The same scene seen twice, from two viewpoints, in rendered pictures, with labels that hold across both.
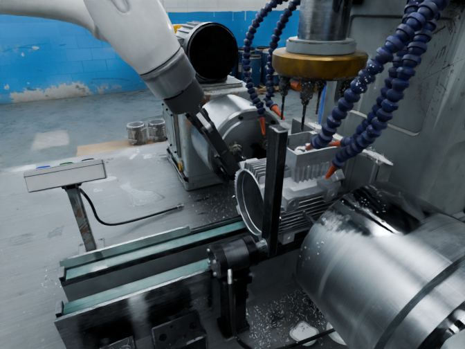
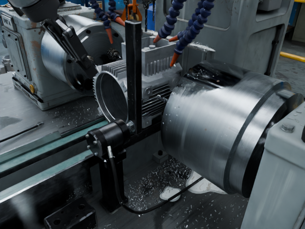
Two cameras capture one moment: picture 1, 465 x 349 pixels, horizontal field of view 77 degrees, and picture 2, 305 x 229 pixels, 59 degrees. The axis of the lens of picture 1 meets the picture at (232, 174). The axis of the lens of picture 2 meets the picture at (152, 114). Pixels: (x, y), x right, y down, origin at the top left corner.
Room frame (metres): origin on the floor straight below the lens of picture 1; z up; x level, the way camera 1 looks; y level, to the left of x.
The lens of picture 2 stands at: (-0.08, 0.07, 1.36)
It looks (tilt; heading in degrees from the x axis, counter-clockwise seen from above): 31 degrees down; 340
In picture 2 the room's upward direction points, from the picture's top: 1 degrees clockwise
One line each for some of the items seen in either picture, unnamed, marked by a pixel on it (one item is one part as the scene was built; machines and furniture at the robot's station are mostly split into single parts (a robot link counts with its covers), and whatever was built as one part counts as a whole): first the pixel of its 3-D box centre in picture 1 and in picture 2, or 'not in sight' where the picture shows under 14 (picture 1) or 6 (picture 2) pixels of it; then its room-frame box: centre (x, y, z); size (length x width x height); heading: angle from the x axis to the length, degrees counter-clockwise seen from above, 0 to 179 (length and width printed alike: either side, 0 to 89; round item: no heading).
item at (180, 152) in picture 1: (205, 125); (50, 49); (1.14, 0.11, 0.99); 0.35 x 0.31 x 0.37; 24
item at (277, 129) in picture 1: (272, 197); (133, 82); (0.42, -0.07, 1.12); 0.04 x 0.03 x 0.26; 114
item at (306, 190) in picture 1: (286, 193); (139, 89); (0.60, -0.13, 1.01); 0.20 x 0.19 x 0.19; 113
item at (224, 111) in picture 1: (229, 133); (76, 51); (0.92, 0.01, 1.04); 0.37 x 0.25 x 0.25; 24
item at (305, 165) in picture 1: (304, 155); (149, 55); (0.62, -0.17, 1.11); 0.12 x 0.11 x 0.07; 113
